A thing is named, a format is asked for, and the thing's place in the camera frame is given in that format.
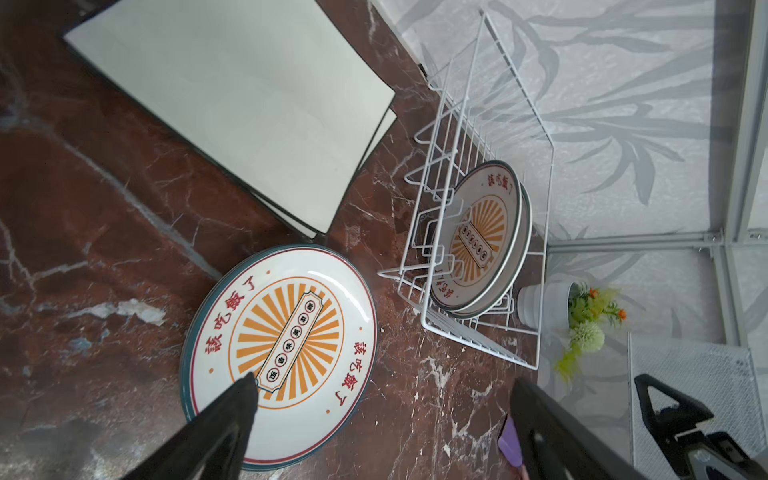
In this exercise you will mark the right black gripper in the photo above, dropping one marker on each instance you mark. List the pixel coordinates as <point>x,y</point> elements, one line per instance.
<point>691,453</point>

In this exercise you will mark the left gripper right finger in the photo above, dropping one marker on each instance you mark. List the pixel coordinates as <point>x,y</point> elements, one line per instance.
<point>555,445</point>

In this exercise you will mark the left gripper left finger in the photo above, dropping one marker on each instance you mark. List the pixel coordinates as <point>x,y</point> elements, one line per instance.
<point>213,444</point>

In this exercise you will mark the round white plate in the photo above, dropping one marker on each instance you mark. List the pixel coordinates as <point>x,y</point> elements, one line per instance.
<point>248,308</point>
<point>511,269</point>
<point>478,239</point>
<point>313,379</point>

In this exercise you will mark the square white plate black rim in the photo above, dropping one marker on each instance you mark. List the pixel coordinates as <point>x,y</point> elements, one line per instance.
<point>388,120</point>

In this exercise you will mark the white pot artificial flowers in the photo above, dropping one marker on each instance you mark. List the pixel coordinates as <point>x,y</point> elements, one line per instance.
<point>575,309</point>

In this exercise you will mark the purple scoop pink handle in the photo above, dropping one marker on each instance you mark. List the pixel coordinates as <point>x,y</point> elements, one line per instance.
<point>510,447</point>

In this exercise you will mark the white mesh wall basket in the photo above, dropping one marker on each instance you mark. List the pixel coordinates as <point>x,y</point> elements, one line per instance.
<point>722,377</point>

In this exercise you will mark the white wire dish rack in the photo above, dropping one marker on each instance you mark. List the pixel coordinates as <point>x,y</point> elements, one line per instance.
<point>485,113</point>

